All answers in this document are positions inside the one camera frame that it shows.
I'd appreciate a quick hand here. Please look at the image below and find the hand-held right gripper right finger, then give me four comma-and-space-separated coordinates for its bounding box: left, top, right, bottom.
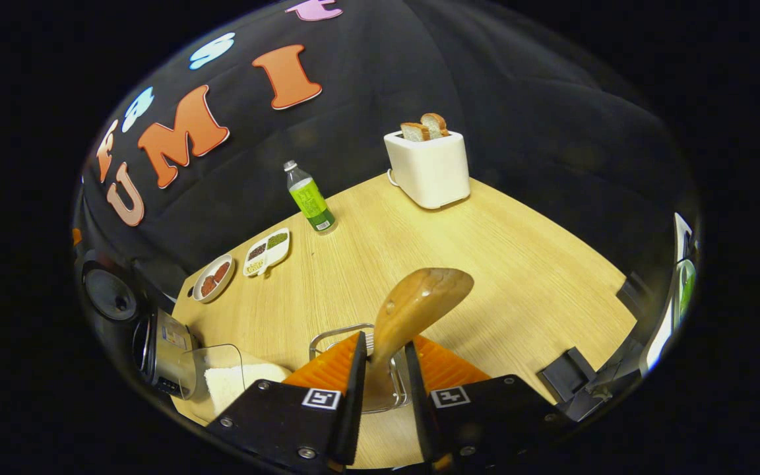
405, 336, 575, 470

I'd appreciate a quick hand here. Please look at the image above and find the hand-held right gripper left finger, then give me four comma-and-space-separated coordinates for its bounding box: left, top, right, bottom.
206, 332, 367, 474

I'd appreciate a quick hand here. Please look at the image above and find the metal wire chopstick holder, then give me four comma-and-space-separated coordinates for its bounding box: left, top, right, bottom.
308, 323, 414, 415

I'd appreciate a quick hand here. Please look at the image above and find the wooden spoon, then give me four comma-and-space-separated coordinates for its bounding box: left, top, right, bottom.
362, 267, 475, 413

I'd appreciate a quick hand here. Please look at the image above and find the black silver rice cooker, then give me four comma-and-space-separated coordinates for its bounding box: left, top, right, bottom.
80, 261, 199, 400

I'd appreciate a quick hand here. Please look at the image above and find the clear plastic container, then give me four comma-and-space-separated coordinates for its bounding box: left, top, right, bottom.
179, 343, 292, 416

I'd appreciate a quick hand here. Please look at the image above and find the round white plate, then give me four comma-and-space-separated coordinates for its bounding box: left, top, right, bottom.
191, 254, 236, 304

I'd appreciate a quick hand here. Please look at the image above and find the divided white grain dish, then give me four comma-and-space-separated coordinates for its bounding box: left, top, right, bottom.
243, 228, 291, 278

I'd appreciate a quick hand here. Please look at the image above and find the green label bottle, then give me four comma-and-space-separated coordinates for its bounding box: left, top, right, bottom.
283, 160, 338, 235

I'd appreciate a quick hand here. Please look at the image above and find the white toaster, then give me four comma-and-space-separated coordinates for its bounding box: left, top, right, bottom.
383, 130, 471, 210

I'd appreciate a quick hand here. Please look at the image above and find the round green-tinted dish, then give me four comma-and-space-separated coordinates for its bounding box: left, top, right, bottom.
644, 259, 697, 373

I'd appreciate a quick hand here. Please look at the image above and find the white sheet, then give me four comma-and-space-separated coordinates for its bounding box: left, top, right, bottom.
674, 212, 692, 261

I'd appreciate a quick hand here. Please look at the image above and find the black bracket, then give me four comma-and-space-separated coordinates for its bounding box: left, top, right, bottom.
537, 346, 645, 423
616, 270, 651, 317

